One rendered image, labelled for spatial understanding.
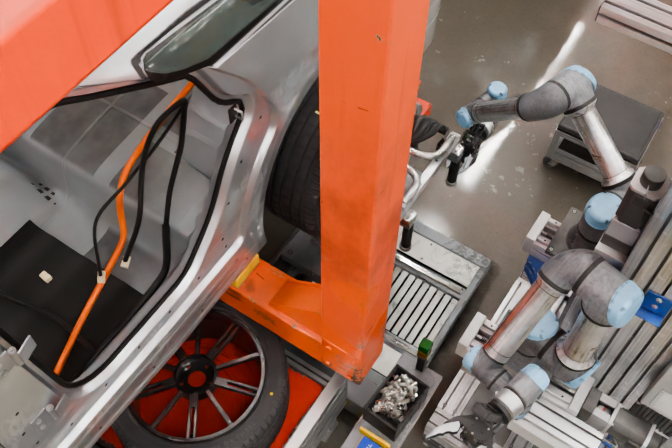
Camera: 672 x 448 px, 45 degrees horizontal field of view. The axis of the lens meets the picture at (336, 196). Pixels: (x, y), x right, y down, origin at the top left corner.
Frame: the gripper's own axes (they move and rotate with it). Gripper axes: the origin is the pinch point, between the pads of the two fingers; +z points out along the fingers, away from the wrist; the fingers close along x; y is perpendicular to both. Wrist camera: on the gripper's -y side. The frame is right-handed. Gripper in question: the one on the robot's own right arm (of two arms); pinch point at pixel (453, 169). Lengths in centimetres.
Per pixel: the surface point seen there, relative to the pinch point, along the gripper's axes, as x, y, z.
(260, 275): -39, -15, 69
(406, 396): 26, -28, 75
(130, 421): -49, -33, 132
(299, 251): -49, -60, 32
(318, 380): -9, -56, 77
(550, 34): -21, -83, -174
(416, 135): -13.4, 18.6, 7.7
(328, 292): -3, 25, 79
